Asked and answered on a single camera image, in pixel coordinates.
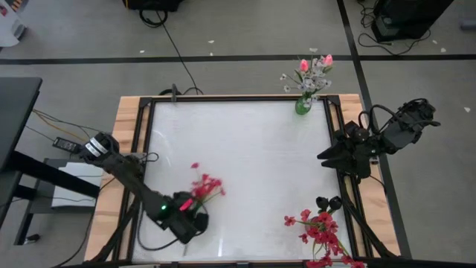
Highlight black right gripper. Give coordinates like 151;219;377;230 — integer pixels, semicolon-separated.
317;128;375;179

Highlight red artificial flower bunch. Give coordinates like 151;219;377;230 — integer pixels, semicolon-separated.
283;208;367;268
180;162;227;258

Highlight white artificial flower bunch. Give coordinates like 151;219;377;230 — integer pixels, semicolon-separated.
303;55;332;100
280;72;317;107

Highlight pink artificial tulip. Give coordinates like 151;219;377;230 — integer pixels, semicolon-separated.
310;54;335;96
299;58;312;98

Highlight green glass vase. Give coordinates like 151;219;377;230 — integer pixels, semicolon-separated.
295;92;313;115

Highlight red vase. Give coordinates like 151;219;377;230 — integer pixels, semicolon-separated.
312;208;337;228

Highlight light wooden table board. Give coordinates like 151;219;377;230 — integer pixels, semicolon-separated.
84;94;402;261

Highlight white flat box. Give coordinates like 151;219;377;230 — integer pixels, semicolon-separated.
51;162;105;208

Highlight black power adapter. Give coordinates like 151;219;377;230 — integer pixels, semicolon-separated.
51;136;81;154

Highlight large black case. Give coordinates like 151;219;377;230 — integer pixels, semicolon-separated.
370;0;454;42

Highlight black desk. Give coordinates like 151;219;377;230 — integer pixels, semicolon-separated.
0;77;101;246

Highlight black equipment box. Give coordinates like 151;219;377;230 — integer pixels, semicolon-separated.
122;0;185;12

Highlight white floor object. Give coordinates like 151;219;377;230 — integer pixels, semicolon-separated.
0;0;27;48

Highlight black aluminium table frame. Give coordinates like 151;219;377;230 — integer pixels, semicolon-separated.
87;94;401;268

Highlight tangled black cables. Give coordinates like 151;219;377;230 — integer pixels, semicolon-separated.
356;0;432;57

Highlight long black floor cable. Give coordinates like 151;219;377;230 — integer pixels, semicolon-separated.
139;7;205;96

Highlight orange and yellow wires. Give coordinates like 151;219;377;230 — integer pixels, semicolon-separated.
31;108;94;142

